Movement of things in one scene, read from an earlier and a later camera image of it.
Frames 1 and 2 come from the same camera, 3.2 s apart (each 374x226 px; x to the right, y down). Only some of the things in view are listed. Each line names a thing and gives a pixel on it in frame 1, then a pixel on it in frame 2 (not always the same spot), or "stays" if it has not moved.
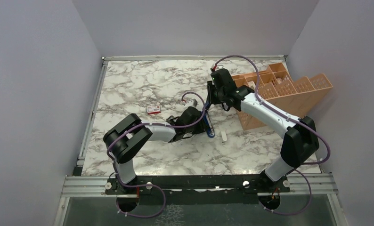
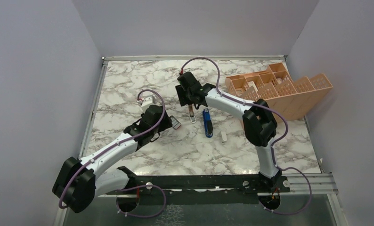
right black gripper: x=210 y=87 to x=182 y=100
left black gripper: x=201 y=128 to x=166 y=122
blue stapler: x=207 y=121 stays
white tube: x=224 y=136 stays
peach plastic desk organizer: x=276 y=88 stays
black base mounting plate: x=196 y=189 stays
